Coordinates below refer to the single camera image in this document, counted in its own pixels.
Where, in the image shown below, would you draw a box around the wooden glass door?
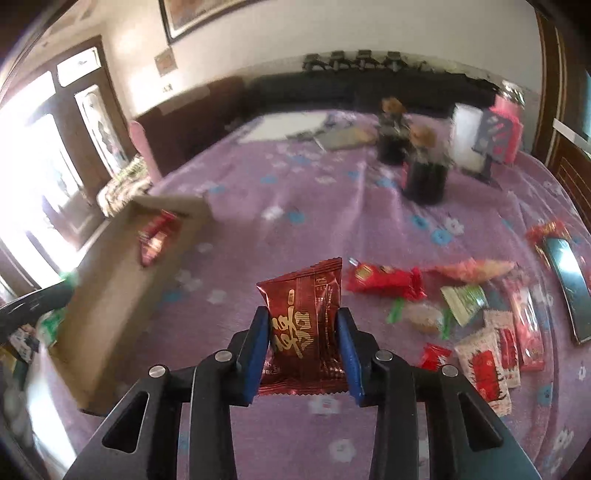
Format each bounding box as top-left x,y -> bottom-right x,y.
0,36 -> 136,278

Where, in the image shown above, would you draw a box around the black sofa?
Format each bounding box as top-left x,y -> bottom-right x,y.
247,69 -> 502,121

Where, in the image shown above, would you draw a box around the green candy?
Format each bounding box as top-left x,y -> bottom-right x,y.
387,299 -> 455,341

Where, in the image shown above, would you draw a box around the white paper sheet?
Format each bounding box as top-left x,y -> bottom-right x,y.
238,113 -> 329,145

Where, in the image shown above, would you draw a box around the dark red gold-script snack packet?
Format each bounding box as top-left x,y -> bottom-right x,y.
137,210 -> 181,267
256,257 -> 349,398

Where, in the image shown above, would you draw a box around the green and clear snack packet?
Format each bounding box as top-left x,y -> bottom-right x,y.
440,285 -> 489,328

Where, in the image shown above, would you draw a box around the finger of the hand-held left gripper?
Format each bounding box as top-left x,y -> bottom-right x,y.
0,278 -> 77,358

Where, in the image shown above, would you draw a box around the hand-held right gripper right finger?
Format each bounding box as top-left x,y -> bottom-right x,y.
335,308 -> 543,480

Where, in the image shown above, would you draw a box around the patterned crochet blanket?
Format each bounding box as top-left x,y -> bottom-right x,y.
96,156 -> 154,217

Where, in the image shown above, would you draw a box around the red and gold snack packet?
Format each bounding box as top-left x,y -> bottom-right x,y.
525,220 -> 573,256

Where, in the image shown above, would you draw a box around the wooden door frame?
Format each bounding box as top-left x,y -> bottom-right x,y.
531,9 -> 591,217

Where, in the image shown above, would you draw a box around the white box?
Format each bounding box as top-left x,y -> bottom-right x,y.
450,104 -> 488,175

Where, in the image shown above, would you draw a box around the red snack packet yellow circle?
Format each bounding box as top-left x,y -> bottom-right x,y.
345,261 -> 426,302

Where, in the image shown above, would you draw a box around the small red candy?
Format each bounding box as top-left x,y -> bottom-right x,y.
419,344 -> 452,372

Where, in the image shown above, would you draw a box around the wall plaque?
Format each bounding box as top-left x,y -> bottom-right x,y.
154,48 -> 177,77

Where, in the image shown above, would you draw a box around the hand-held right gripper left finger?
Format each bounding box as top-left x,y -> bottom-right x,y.
62,307 -> 271,480

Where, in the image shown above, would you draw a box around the framed wall picture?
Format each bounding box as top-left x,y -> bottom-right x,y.
158,0 -> 274,45

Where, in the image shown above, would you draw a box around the long pink snack packet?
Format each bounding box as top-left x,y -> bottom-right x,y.
502,276 -> 546,373

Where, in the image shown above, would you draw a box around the pink cartoon snack packet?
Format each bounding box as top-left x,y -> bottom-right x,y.
427,258 -> 517,283

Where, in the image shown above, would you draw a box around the shallow cardboard box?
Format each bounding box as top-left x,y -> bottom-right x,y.
48,195 -> 213,416

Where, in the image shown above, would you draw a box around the pink bottle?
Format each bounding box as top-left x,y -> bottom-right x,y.
490,80 -> 526,166

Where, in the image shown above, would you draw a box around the white snack packet red print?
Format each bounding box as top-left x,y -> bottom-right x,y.
455,329 -> 512,417
484,310 -> 522,389

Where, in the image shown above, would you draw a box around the purple floral tablecloth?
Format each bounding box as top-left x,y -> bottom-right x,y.
28,108 -> 591,480

